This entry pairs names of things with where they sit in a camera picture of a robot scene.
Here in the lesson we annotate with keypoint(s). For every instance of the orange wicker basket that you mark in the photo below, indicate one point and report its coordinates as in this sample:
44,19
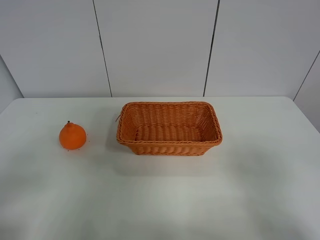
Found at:
187,128

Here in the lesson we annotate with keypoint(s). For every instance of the orange fruit with stem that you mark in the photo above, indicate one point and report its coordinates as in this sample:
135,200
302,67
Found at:
72,136

